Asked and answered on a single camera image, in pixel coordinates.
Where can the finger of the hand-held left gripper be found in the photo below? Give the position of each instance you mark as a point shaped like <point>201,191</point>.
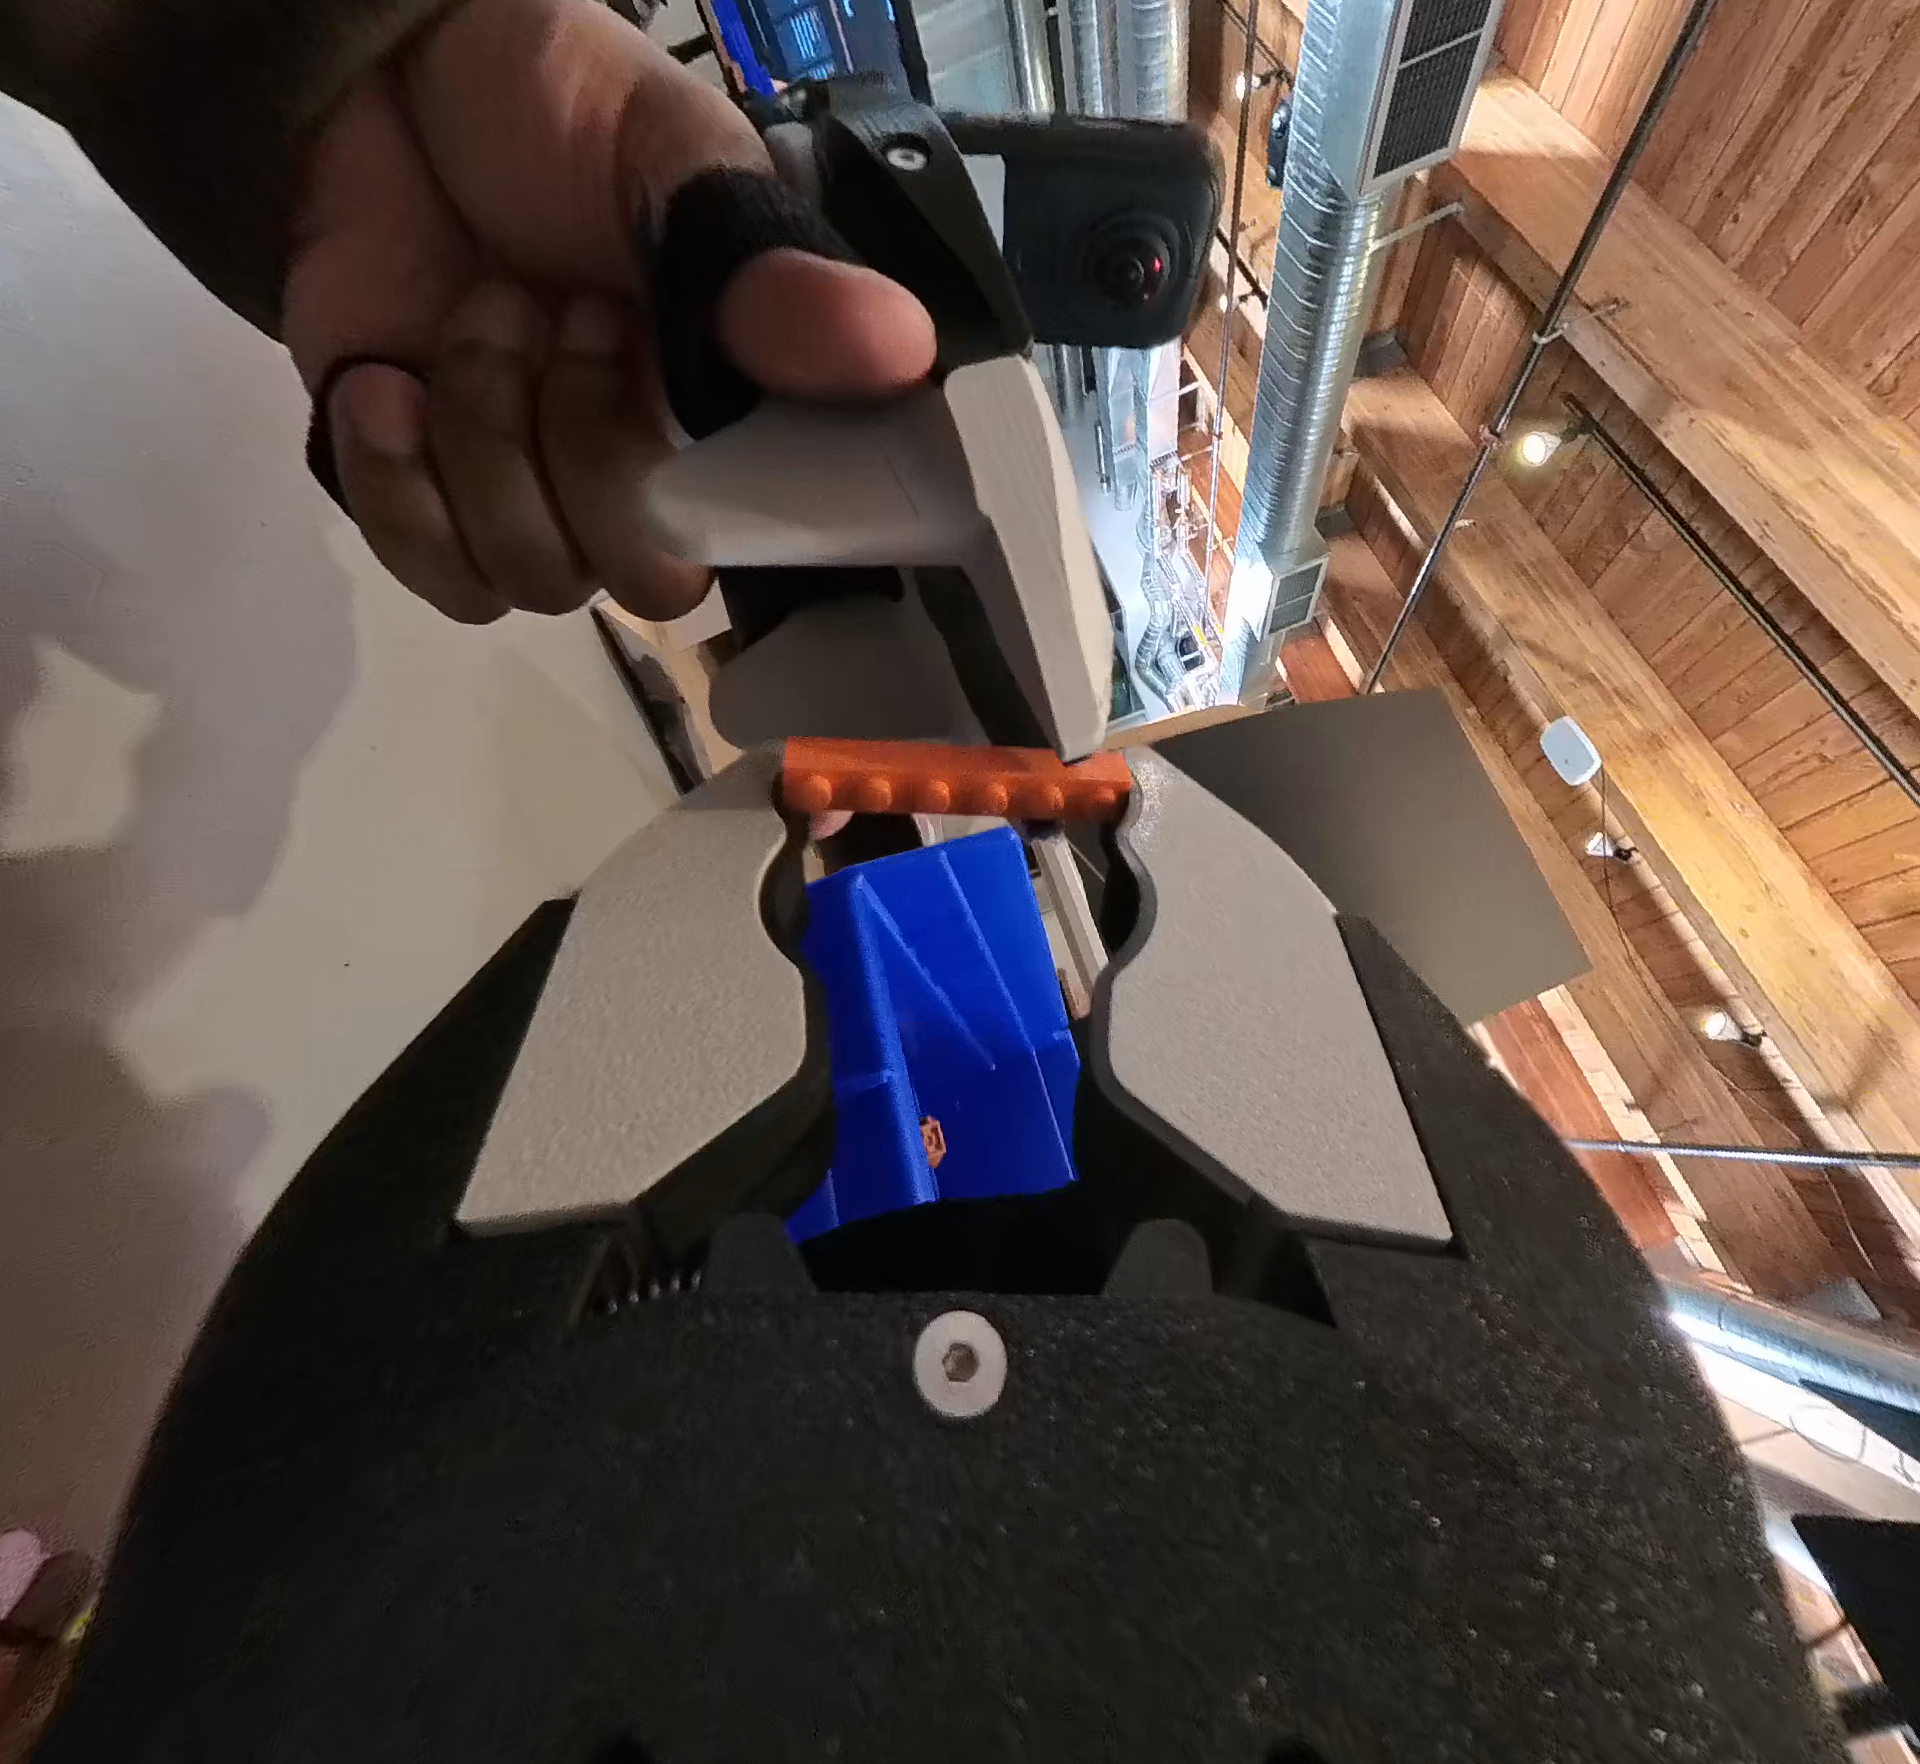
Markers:
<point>840,691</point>
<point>1043,548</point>

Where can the blue plastic bin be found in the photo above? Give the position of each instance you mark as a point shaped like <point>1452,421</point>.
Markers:
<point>929,985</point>

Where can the brick chunk with coloured studs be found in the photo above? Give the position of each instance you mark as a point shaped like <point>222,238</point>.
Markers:
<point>36,1600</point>

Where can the pile of loose toy bricks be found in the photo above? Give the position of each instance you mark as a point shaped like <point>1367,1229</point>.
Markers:
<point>932,1139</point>

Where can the black stand bar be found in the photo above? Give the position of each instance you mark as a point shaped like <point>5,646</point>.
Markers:
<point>1876,1600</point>

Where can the orange toy brick plate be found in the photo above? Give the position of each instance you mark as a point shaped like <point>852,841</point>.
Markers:
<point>961,766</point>

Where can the silver air duct with grille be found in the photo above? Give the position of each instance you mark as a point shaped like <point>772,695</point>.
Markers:
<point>1320,218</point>

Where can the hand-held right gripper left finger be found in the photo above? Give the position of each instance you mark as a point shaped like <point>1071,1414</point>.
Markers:
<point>659,1028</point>

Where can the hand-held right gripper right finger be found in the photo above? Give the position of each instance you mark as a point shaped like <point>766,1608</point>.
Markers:
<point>1261,1044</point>

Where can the white ceiling access point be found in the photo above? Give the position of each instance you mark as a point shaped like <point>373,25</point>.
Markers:
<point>1572,753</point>

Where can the person's left hand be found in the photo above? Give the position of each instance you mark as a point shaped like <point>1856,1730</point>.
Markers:
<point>495,265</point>

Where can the black plywood-edged panel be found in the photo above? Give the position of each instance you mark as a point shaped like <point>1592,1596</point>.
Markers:
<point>1379,849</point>

